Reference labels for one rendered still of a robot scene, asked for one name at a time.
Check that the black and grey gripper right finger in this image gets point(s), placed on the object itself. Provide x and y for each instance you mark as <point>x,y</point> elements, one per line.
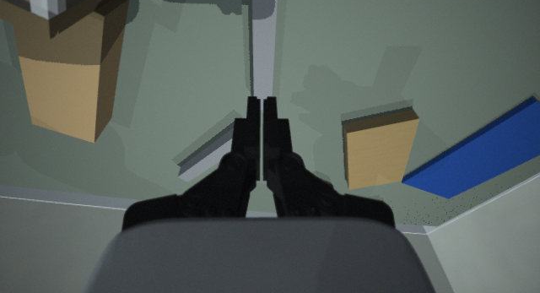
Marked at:
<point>296,191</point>

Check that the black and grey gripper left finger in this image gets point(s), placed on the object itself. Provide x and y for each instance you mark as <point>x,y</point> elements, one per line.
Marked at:
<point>225,192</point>

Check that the blue flat slab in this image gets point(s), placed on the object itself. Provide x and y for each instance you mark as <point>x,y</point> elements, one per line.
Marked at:
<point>509,141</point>

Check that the tan flat rectangular block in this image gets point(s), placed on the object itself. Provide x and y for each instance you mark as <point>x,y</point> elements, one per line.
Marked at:
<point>377,149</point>

